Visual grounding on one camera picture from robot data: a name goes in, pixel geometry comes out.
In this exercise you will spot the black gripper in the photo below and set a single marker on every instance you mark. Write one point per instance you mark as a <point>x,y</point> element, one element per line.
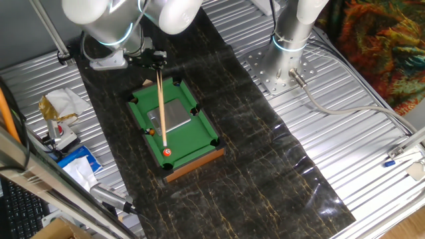
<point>146,58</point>

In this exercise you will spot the wooden pool cue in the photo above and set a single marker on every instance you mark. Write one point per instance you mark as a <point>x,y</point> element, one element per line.
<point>162,113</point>

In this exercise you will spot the orange white pool ball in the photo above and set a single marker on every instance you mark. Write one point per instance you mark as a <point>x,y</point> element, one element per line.
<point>167,152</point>

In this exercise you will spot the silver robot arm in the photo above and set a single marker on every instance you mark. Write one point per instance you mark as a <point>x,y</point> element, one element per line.
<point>289,33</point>

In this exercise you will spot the plain orange pool ball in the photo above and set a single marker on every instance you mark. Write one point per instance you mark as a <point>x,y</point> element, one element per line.
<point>151,132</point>

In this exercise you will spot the green mini pool table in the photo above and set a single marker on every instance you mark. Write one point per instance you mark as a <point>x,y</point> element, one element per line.
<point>186,139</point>

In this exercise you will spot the small wooden cube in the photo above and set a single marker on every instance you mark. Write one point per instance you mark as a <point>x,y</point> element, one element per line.
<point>147,83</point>

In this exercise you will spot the silver digital scale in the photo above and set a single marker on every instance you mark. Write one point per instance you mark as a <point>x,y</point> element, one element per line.
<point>176,114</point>

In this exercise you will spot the gold white crumpled paper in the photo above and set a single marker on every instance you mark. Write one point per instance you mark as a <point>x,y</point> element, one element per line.
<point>64,103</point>

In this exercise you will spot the aluminium pole with clamp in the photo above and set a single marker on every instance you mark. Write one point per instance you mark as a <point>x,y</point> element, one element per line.
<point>50,30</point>

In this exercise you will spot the red emergency stop box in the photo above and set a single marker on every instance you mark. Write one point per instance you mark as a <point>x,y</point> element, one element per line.
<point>64,136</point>

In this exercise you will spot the black marble pattern mat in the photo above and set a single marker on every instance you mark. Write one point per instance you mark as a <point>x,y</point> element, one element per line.
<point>232,166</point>

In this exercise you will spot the blue tissue pack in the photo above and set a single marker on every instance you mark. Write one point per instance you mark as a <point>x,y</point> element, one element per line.
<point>79,162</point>

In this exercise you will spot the silver ribbed handheld device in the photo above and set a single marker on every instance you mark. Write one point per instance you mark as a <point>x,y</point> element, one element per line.
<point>108,196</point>

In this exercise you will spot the orange tube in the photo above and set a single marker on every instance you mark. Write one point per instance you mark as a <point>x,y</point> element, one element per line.
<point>6,116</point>

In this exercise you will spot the brown cardboard box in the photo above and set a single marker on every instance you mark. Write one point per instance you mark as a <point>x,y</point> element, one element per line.
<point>56,230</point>

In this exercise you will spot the black keyboard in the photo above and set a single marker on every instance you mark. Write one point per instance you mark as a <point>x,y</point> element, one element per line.
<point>20,212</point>

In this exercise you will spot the colourful patterned cloth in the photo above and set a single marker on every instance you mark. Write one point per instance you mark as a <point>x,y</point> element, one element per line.
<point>375,49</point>

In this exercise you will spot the silver camera mount bracket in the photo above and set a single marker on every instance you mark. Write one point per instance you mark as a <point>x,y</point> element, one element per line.
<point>109,62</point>

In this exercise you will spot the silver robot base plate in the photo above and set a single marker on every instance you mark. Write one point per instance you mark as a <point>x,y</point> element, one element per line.
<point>259,66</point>

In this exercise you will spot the aluminium frame beam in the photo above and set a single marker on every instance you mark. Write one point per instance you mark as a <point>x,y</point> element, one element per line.
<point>40,176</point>

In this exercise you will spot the aluminium profile bracket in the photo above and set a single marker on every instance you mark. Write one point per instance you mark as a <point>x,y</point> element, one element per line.
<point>406,144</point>

